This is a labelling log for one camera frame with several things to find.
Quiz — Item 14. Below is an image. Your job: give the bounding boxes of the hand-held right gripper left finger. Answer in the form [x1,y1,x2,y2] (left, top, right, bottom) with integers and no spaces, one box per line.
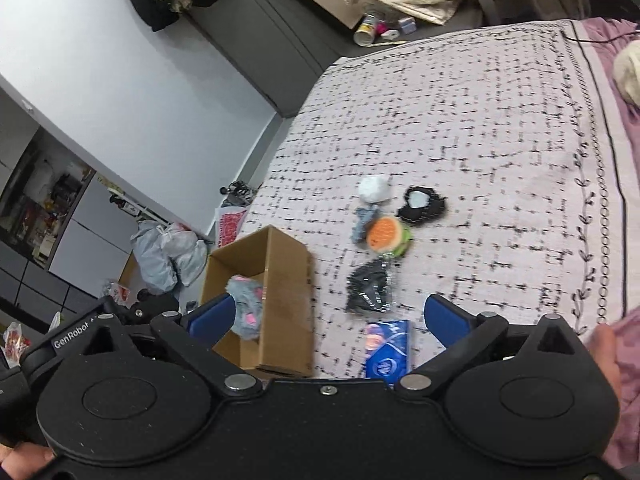
[75,292,263,402]

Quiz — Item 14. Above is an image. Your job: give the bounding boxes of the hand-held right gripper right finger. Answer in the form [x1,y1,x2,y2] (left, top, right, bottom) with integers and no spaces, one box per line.
[394,295,593,400]

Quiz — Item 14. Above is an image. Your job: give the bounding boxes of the grey plush toy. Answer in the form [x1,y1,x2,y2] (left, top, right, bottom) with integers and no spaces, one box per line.
[226,274,267,343]

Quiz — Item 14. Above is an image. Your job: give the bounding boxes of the blue tissue pack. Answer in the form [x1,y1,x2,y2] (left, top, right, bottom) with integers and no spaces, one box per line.
[361,319,413,386]

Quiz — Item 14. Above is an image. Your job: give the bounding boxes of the brown cardboard box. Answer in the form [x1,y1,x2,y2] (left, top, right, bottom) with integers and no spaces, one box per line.
[200,225,317,380]

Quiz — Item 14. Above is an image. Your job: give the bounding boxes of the black plastic-wrapped bundle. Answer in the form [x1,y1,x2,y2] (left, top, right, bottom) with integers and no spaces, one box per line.
[345,256,393,317]

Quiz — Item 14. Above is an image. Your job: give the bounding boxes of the black and white soft pouch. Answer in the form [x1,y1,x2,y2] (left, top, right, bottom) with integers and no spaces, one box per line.
[396,185,447,222]

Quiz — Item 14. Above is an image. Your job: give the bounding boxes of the grey-blue small cloth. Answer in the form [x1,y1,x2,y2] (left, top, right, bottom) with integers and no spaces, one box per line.
[352,204,378,246]

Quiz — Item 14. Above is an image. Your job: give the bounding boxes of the white plastic item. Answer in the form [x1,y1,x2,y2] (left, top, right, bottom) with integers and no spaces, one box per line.
[357,175,393,207]

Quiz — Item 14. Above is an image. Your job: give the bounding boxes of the person's left hand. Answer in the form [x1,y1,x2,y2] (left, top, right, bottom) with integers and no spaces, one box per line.
[0,441,55,480]

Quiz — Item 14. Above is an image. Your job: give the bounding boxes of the red and white snack bag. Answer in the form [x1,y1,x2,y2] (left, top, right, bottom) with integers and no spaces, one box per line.
[0,322,31,366]

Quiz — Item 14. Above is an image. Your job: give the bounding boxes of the white plastic bag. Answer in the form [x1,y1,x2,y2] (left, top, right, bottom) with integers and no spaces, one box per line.
[160,222,208,286]

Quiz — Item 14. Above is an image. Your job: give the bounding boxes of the large grey plastic bag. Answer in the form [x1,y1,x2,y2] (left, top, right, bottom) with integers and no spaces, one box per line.
[131,220,176,295]

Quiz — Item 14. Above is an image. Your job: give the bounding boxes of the red patterned plastic bag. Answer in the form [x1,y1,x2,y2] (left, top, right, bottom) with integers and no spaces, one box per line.
[214,205,248,248]

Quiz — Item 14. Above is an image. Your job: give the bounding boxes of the white cabinet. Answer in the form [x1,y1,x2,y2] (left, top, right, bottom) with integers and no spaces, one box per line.
[47,175,151,286]

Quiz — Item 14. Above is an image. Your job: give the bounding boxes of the grey sneakers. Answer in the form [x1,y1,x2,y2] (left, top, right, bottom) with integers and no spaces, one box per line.
[219,180,261,207]

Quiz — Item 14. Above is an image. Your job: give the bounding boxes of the open shelf cabinet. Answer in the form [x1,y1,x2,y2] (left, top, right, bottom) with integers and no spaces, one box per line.
[0,127,96,261]

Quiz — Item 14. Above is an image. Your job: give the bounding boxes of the person's pink clothing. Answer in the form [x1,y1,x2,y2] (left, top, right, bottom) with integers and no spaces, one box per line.
[607,307,640,480]

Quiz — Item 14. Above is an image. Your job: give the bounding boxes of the pink black-dashed bedspread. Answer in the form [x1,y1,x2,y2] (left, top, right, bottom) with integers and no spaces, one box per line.
[212,19,640,381]

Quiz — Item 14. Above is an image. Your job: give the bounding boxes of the dark grey wardrobe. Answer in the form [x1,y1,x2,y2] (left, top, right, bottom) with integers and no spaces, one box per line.
[185,0,371,121]

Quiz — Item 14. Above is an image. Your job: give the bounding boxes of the paper cup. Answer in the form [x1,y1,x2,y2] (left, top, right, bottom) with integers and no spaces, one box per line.
[354,12,383,46]

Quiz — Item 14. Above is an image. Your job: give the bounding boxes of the cream plush pillow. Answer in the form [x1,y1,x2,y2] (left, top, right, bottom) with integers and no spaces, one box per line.
[612,40,640,107]

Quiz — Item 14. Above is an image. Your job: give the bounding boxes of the mauve quilt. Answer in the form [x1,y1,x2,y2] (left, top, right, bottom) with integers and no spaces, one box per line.
[582,16,640,126]

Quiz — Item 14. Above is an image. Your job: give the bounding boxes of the black cable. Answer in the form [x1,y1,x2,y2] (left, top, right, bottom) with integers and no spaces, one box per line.
[562,20,640,45]

